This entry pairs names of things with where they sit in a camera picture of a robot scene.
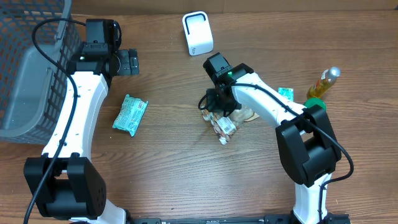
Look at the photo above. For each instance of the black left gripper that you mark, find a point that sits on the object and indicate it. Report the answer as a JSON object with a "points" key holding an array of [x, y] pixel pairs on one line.
{"points": [[132, 62]]}

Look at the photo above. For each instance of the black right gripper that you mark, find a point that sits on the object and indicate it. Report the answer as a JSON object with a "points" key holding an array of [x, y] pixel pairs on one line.
{"points": [[217, 107]]}

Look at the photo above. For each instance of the beige snack pouch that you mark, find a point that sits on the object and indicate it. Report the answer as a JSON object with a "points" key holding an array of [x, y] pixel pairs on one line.
{"points": [[225, 127]]}

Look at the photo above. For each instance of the green wet wipes pack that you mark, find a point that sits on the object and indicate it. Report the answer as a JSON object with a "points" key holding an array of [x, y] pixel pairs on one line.
{"points": [[130, 115]]}

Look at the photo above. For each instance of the small teal gum pack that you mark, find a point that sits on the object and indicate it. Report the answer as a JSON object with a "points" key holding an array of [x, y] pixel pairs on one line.
{"points": [[288, 93]]}

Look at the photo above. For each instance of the green lid jar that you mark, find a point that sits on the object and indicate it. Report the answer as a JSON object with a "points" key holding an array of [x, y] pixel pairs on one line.
{"points": [[315, 101]]}

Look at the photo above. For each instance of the yellow liquid plastic bottle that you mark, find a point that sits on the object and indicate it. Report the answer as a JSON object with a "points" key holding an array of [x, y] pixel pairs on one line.
{"points": [[324, 83]]}

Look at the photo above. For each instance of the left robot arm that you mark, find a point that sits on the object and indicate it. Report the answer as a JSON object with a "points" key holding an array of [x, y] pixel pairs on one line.
{"points": [[63, 181]]}

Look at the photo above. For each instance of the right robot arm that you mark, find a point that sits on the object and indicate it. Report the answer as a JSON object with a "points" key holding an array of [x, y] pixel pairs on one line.
{"points": [[305, 138]]}

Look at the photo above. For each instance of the white barcode scanner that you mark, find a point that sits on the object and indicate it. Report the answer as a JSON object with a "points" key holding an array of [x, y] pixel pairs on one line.
{"points": [[198, 33]]}

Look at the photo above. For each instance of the grey plastic basket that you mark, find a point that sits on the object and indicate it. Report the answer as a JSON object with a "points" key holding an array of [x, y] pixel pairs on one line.
{"points": [[32, 88]]}

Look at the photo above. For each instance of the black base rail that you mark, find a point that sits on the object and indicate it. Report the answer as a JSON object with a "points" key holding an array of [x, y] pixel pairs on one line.
{"points": [[267, 219]]}

